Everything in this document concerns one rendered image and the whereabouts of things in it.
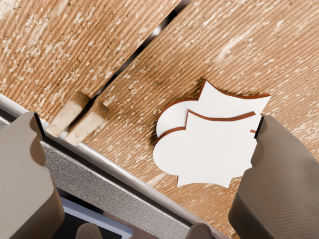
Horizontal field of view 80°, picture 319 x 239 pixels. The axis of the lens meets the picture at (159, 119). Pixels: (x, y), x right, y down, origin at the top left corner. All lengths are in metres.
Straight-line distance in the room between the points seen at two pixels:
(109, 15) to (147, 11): 0.04
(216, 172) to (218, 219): 0.17
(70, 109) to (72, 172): 0.17
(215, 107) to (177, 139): 0.06
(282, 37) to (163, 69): 0.12
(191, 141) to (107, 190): 0.21
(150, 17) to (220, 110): 0.12
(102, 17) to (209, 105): 0.14
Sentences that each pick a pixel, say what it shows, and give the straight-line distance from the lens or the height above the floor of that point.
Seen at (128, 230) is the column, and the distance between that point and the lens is 0.63.
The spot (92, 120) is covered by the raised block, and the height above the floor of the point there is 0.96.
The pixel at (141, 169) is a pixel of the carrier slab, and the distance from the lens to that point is 0.30.
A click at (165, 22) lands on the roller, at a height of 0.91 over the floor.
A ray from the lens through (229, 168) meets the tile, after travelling 0.28.
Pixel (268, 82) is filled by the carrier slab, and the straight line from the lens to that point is 0.25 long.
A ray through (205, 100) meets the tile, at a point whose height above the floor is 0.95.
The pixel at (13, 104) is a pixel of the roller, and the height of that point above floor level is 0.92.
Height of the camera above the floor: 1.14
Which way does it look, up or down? 56 degrees down
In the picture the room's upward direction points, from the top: 180 degrees clockwise
